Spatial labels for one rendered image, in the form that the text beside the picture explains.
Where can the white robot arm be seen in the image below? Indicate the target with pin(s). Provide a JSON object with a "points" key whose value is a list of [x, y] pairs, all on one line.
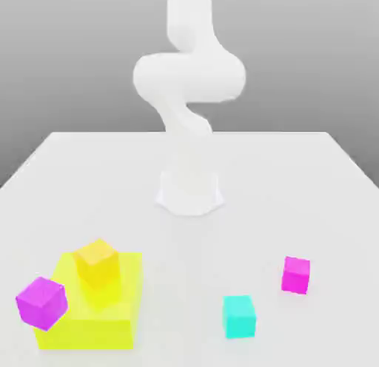
{"points": [[189, 77]]}

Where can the small cyan cube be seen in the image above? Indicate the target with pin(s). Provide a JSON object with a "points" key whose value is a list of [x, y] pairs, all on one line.
{"points": [[239, 316]]}

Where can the large yellow box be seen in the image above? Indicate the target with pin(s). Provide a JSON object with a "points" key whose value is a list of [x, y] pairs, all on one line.
{"points": [[97, 325]]}

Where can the small magenta cube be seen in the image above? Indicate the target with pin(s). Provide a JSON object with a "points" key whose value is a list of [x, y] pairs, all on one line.
{"points": [[295, 275]]}

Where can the small orange cube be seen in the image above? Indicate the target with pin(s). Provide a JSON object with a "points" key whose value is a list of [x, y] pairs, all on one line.
{"points": [[96, 265]]}

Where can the small purple cube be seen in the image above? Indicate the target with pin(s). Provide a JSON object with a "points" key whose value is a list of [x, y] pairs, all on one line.
{"points": [[41, 303]]}

